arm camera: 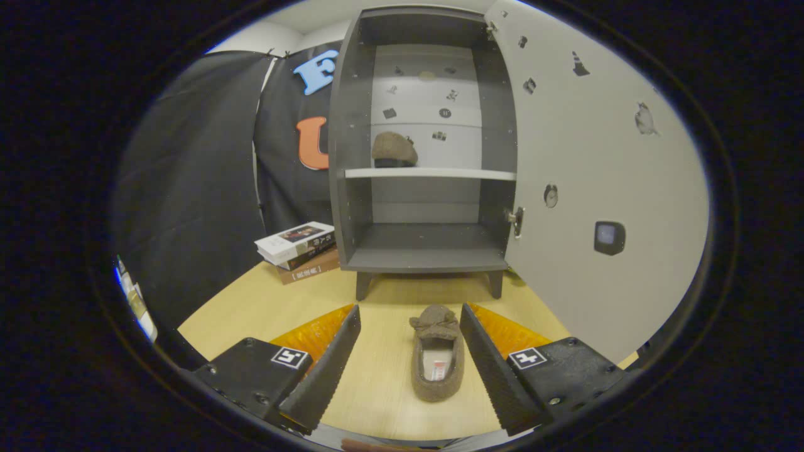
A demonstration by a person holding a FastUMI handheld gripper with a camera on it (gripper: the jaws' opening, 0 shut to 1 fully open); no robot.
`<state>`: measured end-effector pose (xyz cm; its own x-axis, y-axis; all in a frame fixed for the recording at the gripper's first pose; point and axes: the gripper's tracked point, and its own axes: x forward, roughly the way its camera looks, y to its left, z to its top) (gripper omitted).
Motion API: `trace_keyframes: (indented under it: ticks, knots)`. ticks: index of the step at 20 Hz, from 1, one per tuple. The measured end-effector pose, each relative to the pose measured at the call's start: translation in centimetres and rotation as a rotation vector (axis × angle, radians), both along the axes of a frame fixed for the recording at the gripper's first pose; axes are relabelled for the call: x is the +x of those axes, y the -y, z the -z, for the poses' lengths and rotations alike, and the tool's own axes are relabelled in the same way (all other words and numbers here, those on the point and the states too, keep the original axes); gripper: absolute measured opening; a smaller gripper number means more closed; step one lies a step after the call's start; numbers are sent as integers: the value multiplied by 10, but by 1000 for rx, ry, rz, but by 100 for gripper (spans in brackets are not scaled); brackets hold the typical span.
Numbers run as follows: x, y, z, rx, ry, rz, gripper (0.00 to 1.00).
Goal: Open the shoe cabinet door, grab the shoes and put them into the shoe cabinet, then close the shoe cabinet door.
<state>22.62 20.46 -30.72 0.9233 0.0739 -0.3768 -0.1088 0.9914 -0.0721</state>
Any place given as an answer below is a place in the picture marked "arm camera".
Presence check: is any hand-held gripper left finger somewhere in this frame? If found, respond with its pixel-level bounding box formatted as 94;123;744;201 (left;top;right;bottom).
192;304;362;435

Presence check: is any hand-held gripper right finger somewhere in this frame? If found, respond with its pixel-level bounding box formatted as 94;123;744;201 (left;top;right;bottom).
459;303;629;437

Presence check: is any thin dark book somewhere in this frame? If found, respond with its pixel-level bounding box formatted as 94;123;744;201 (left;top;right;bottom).
274;244;337;271

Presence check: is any beige shoe cabinet door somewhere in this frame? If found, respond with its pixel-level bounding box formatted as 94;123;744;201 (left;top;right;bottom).
485;0;710;366

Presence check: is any brown slipper shoe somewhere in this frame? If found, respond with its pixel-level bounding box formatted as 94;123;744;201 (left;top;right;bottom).
409;304;466;403
371;131;419;168

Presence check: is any brown cover book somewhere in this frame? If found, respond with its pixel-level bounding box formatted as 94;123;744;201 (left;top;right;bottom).
276;249;341;286

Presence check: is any dark grey shoe cabinet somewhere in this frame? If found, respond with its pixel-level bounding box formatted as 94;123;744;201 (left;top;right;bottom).
328;6;519;301

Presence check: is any black backdrop cloth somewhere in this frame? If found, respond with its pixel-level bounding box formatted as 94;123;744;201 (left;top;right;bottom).
112;43;343;333

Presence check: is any white cover book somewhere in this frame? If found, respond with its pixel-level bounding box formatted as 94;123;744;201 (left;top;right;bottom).
254;221;335;266

